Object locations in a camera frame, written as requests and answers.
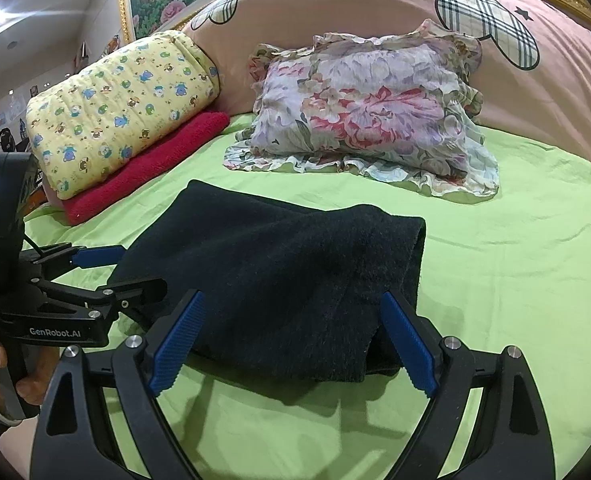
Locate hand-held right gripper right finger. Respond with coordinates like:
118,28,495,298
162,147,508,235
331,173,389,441
380,291,562,480

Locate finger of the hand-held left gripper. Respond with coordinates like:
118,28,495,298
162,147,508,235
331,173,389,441
22,242,127,271
35,276,168,321

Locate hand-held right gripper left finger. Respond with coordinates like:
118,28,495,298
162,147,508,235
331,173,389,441
29,289,207,480

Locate black pants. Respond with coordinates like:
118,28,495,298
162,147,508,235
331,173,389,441
108,179,427,383

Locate green bed sheet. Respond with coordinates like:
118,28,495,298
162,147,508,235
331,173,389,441
22,110,591,480

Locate red blanket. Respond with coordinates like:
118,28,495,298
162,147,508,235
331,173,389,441
45,111,231,226

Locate yellow printed quilt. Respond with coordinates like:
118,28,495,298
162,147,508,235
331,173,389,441
26,30,221,200

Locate floral ruffled pillow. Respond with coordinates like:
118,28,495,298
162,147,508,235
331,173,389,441
224,19,500,198

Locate gold-framed landscape picture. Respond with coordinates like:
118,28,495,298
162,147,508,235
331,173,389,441
116,0,591,43

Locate pink plaid-print bed cover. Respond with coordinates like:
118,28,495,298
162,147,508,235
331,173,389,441
182,0,591,158

